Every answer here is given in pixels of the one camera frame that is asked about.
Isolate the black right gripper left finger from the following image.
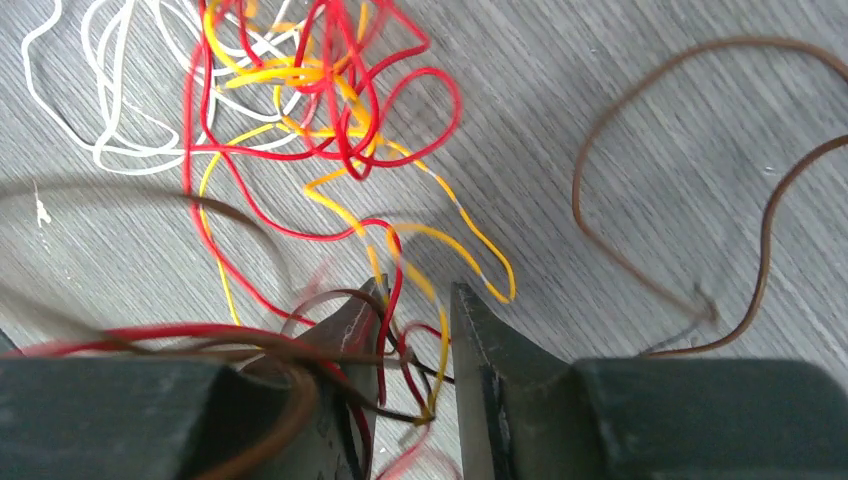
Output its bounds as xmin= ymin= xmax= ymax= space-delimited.
xmin=1 ymin=280 xmax=383 ymax=479

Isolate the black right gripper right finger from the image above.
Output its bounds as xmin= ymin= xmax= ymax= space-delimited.
xmin=450 ymin=283 xmax=847 ymax=479

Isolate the multicolour wire bundle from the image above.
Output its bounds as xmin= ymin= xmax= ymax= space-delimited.
xmin=0 ymin=0 xmax=518 ymax=480

